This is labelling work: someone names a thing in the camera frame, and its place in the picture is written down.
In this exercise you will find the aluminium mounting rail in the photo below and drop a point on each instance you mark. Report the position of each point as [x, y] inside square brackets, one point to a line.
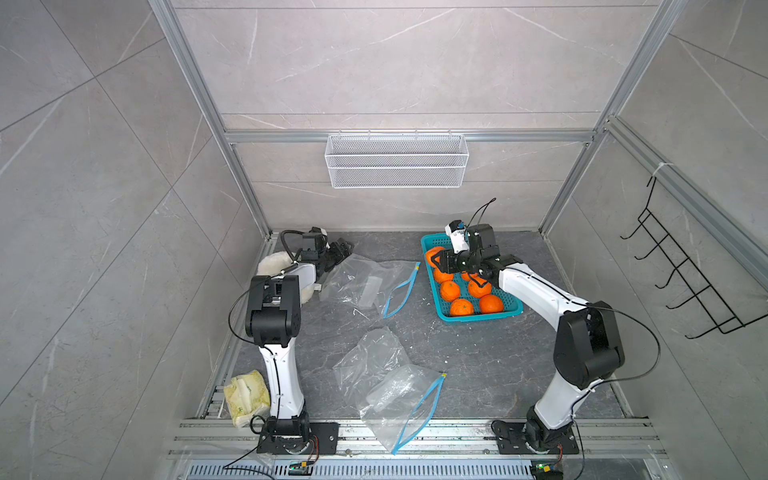
[440, 439]

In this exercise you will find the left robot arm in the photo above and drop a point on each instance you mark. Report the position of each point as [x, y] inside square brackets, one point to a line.
[284, 281]

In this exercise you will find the orange two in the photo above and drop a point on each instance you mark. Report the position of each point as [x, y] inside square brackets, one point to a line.
[461, 308]

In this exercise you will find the orange one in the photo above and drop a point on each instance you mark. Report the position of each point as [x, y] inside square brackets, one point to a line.
[491, 304]

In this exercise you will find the orange seven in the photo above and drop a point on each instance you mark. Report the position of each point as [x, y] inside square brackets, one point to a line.
[435, 256]

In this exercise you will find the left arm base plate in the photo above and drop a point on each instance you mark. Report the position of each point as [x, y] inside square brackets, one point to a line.
[288, 437]

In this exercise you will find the white plush dog toy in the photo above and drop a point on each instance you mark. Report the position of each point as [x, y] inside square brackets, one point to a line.
[279, 264]

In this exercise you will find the teal plastic basket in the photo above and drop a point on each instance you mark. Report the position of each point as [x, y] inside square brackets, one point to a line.
[511, 305]

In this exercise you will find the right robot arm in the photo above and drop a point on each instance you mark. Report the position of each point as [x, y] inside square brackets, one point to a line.
[587, 349]

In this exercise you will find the orange three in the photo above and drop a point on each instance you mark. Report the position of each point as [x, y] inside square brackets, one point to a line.
[441, 277]

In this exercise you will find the black wire hook rack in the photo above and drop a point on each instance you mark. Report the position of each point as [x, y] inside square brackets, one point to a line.
[715, 311]

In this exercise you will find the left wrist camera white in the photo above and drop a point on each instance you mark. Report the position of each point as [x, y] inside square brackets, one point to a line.
[317, 240]

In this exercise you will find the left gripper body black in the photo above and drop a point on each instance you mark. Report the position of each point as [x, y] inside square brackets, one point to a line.
[334, 256]

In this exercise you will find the orange five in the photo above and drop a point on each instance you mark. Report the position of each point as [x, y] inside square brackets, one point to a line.
[467, 276]

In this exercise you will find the clear zip-top bag blue seal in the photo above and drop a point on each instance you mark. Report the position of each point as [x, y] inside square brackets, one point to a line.
[395, 398]

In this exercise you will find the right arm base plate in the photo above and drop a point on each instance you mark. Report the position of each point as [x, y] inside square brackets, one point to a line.
[517, 438]

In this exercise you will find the orange four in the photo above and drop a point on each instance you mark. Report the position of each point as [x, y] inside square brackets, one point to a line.
[449, 291]

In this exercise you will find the yellow plush toy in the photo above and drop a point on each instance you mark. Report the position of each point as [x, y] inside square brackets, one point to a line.
[247, 396]

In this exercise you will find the orange six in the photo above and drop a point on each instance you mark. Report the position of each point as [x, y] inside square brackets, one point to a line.
[479, 288]

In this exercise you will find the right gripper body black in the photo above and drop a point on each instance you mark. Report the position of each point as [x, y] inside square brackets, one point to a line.
[467, 262]

